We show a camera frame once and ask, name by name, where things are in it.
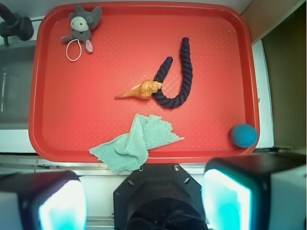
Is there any grey plush mouse toy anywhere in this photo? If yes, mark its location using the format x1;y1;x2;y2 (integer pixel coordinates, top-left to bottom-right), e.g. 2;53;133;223
61;5;102;62

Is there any stainless steel sink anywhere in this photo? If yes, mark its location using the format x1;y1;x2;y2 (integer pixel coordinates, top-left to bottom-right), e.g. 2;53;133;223
0;41;36;130

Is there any golden spiral conch shell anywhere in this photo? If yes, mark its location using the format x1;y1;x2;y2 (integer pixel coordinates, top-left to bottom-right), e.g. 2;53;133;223
114;80;163;100

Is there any mint green cloth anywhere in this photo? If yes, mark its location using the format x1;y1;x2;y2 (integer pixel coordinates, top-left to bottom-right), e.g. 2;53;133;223
89;115;184;172

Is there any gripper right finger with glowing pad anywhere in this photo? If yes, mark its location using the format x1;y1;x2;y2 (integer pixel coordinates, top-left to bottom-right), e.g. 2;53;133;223
201;153;307;230

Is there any red plastic tray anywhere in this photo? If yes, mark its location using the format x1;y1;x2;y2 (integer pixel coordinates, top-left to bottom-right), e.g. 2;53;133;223
29;2;260;163

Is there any dark navy twisted rope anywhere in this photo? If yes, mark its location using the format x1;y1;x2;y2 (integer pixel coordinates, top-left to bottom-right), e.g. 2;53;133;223
152;37;194;110

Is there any blue textured ball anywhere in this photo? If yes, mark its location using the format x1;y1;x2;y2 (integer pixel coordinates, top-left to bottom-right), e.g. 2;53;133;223
231;124;258;148

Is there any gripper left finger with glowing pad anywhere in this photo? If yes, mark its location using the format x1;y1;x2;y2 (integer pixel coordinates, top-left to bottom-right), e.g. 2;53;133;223
0;171;88;230

